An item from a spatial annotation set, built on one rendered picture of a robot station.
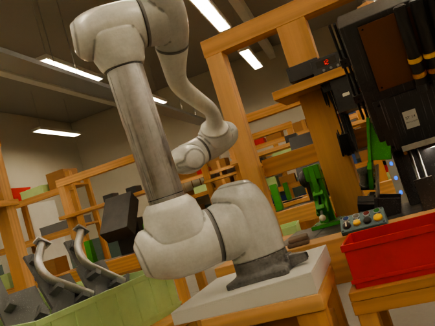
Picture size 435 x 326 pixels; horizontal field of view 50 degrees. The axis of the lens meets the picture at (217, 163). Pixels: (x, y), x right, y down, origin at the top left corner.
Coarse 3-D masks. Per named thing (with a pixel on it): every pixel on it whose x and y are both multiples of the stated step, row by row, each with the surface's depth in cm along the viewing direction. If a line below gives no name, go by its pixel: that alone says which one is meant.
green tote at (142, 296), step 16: (112, 288) 153; (128, 288) 160; (144, 288) 166; (160, 288) 172; (48, 304) 178; (80, 304) 141; (96, 304) 146; (112, 304) 152; (128, 304) 158; (144, 304) 164; (160, 304) 170; (176, 304) 176; (0, 320) 161; (48, 320) 131; (64, 320) 136; (80, 320) 140; (96, 320) 145; (112, 320) 150; (128, 320) 155; (144, 320) 161
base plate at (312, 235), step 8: (408, 208) 179; (416, 208) 172; (392, 216) 171; (400, 216) 165; (296, 232) 214; (304, 232) 205; (312, 232) 196; (320, 232) 187; (328, 232) 180; (336, 232) 173; (288, 240) 194
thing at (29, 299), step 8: (0, 280) 159; (0, 288) 157; (32, 288) 164; (0, 296) 156; (8, 296) 157; (16, 296) 159; (24, 296) 160; (32, 296) 162; (40, 296) 164; (0, 304) 154; (24, 304) 159; (32, 304) 160; (40, 304) 162; (0, 312) 152; (16, 312) 155; (24, 312) 157; (32, 312) 158; (8, 320) 152; (16, 320) 154; (24, 320) 155; (32, 320) 157
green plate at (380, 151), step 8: (368, 120) 175; (368, 128) 175; (368, 136) 175; (376, 136) 175; (368, 144) 175; (376, 144) 175; (384, 144) 174; (368, 152) 175; (376, 152) 176; (384, 152) 174; (368, 160) 175
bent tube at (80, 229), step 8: (80, 224) 186; (80, 232) 185; (88, 232) 188; (80, 240) 182; (80, 248) 179; (80, 256) 178; (88, 264) 178; (104, 272) 182; (112, 272) 185; (112, 280) 185
